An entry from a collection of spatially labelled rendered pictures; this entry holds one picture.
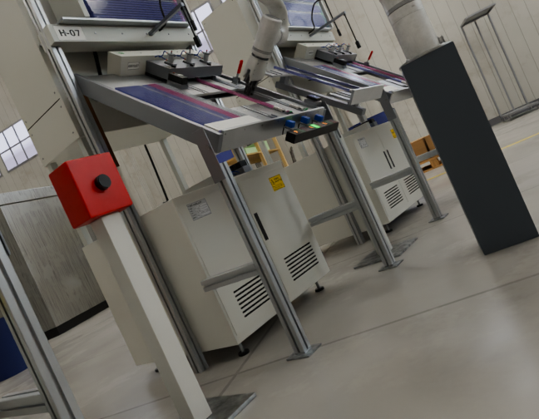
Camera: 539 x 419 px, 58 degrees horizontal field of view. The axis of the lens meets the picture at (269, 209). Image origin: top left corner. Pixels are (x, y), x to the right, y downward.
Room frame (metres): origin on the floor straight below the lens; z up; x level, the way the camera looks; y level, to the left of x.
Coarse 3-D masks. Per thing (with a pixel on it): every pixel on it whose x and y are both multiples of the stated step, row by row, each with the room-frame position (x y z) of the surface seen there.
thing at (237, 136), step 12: (264, 120) 1.70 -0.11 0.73; (276, 120) 1.75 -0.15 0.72; (312, 120) 1.98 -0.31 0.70; (228, 132) 1.53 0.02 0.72; (240, 132) 1.59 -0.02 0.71; (252, 132) 1.65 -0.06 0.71; (264, 132) 1.71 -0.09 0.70; (276, 132) 1.78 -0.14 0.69; (228, 144) 1.56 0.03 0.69; (240, 144) 1.62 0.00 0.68
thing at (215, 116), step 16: (144, 96) 1.73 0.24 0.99; (160, 96) 1.76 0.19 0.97; (176, 96) 1.80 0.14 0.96; (192, 96) 1.84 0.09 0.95; (176, 112) 1.63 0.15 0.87; (192, 112) 1.66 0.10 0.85; (208, 112) 1.70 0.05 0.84; (224, 112) 1.73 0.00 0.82; (240, 112) 1.77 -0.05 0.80; (224, 128) 1.57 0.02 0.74
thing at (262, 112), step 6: (270, 102) 2.03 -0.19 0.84; (276, 102) 2.04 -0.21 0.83; (294, 102) 2.10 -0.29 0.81; (234, 108) 1.84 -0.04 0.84; (240, 108) 1.86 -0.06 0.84; (246, 108) 1.87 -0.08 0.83; (252, 108) 1.88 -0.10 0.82; (258, 108) 1.91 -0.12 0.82; (264, 108) 1.92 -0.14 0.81; (270, 108) 1.94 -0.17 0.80; (288, 108) 1.99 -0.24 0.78; (294, 108) 2.01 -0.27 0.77; (246, 114) 1.80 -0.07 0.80; (252, 114) 1.82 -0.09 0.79; (258, 114) 1.83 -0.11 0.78; (264, 114) 1.85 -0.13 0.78; (270, 114) 1.86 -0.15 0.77; (276, 114) 1.88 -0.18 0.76; (282, 114) 1.89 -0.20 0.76; (288, 114) 1.90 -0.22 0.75
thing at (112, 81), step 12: (108, 84) 1.83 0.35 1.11; (120, 84) 1.86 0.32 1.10; (132, 84) 1.89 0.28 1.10; (144, 84) 1.92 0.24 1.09; (192, 84) 2.06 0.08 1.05; (204, 84) 2.10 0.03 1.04; (216, 84) 2.14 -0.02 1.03; (240, 84) 2.23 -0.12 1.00; (204, 96) 2.08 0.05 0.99; (216, 96) 2.12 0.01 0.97; (228, 96) 2.17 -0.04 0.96
